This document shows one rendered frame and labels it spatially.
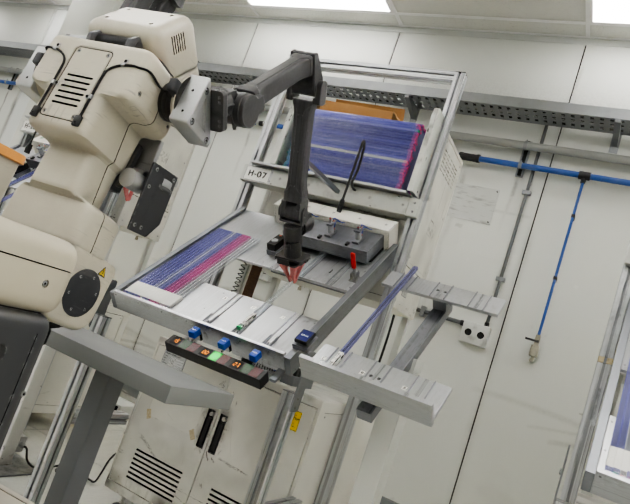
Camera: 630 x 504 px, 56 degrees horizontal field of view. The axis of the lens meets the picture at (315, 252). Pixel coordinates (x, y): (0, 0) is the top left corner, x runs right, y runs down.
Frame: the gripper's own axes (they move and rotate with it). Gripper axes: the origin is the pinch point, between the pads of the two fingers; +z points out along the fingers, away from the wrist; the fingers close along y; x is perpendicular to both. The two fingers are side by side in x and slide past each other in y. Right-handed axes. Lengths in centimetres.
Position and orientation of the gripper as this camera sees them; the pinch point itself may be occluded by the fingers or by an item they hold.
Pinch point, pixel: (292, 280)
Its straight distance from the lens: 197.1
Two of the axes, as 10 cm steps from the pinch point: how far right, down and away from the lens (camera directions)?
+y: -8.6, -2.3, 4.6
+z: -0.1, 9.0, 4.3
